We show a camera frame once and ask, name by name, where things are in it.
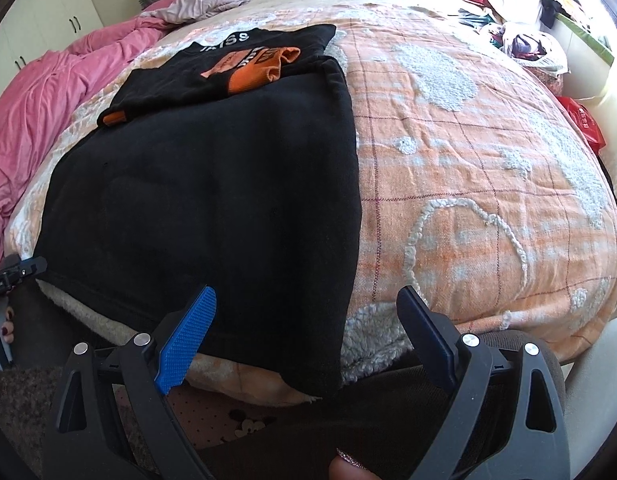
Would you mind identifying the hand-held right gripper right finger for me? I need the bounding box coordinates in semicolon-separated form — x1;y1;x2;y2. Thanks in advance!
395;285;571;480

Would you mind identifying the white plastic bag of clothes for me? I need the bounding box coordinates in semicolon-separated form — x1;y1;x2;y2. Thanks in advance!
488;22;569;77

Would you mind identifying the pink dotted pajama top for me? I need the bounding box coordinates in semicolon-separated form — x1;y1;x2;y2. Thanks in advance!
113;380;309;453

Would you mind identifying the red plastic bag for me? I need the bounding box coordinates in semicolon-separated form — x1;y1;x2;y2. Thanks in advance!
558;95;609;156

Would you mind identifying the black sweater with orange cuffs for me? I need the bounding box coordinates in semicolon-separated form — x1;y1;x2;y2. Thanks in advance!
33;24;364;401

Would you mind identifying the person's right hand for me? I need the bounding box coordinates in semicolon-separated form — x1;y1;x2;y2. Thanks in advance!
328;449;385;480

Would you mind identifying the orange plaid fleece blanket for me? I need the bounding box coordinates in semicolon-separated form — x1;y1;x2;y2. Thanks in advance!
3;0;617;406

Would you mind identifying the brown shaggy rug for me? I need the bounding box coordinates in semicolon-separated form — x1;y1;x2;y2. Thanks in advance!
0;365;154;480

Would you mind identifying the cream wardrobe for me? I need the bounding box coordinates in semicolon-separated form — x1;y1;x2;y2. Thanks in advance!
0;0;104;91

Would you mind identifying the pink duvet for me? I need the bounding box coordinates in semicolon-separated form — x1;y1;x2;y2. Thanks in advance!
0;25;164;271

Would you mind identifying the person's left hand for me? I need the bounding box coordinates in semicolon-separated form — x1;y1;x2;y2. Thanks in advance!
0;307;17;347

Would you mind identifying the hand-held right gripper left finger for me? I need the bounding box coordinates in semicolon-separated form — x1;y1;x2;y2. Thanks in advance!
41;285;219;480

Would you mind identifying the cream padded furniture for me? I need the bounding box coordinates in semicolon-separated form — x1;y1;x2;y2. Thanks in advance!
558;312;617;466

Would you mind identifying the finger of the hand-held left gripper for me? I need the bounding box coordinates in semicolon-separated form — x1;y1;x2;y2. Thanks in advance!
1;255;48;287

